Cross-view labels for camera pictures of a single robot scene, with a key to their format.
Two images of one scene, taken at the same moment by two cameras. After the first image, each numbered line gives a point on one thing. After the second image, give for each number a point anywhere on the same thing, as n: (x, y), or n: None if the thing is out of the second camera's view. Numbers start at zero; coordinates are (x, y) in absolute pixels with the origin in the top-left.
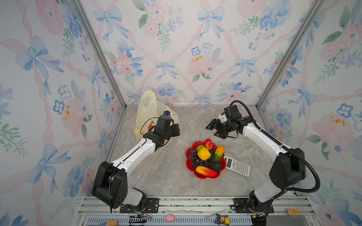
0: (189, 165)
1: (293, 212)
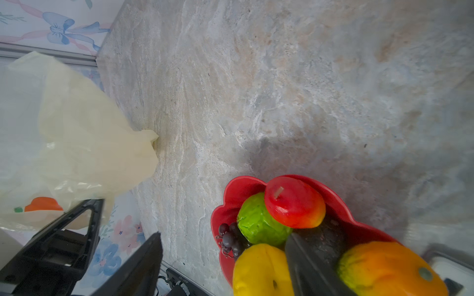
0: (232, 191)
1: None
